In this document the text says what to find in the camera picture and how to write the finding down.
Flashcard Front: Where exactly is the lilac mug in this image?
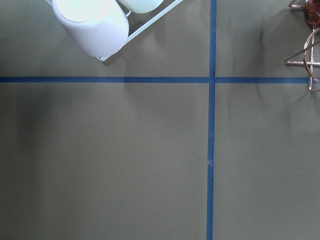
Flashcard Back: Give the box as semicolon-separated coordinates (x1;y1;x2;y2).
51;0;129;57

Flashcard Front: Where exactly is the white mug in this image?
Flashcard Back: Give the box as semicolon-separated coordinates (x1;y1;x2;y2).
119;0;163;14

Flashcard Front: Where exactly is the copper wire bottle rack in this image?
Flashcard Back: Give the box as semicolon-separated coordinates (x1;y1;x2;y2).
284;0;320;92

